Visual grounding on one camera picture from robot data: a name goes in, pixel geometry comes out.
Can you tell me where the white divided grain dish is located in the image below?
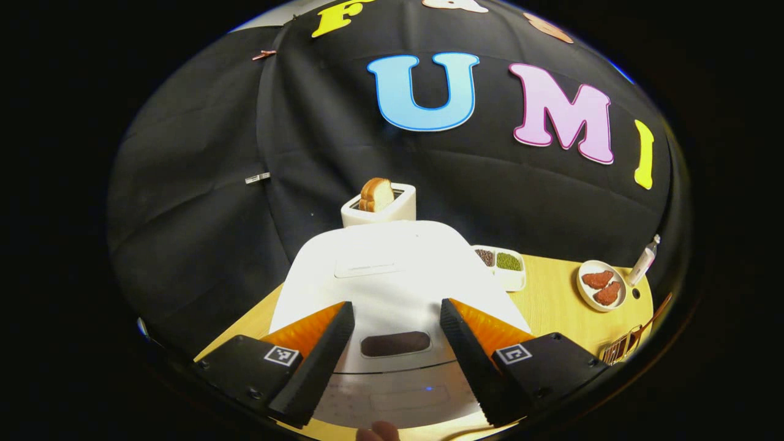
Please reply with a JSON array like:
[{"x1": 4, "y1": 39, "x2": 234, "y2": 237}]
[{"x1": 472, "y1": 245, "x2": 527, "y2": 292}]

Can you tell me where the white toaster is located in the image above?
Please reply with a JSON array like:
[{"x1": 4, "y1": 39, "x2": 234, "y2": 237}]
[{"x1": 341, "y1": 183, "x2": 417, "y2": 228}]

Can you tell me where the metal wire chopstick holder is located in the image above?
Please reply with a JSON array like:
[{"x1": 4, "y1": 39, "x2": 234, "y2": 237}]
[{"x1": 600, "y1": 331, "x2": 641, "y2": 366}]

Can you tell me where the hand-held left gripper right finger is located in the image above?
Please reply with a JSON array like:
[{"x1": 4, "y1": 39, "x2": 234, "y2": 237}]
[{"x1": 440, "y1": 298, "x2": 610, "y2": 428}]

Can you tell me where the small clear bottle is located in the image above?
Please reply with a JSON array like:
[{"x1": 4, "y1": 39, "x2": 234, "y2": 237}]
[{"x1": 626, "y1": 235, "x2": 661, "y2": 287}]

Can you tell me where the white rice cooker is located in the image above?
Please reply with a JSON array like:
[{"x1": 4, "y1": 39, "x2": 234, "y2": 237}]
[{"x1": 269, "y1": 220, "x2": 533, "y2": 429}]

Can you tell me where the white round plate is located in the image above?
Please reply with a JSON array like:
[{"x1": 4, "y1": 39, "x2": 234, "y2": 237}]
[{"x1": 577, "y1": 260, "x2": 627, "y2": 312}]

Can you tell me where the toast bread slice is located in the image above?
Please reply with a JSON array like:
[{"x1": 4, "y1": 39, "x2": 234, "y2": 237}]
[{"x1": 359, "y1": 178, "x2": 396, "y2": 213}]

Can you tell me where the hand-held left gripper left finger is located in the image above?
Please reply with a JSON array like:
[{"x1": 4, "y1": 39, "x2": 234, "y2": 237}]
[{"x1": 193, "y1": 300, "x2": 356, "y2": 429}]

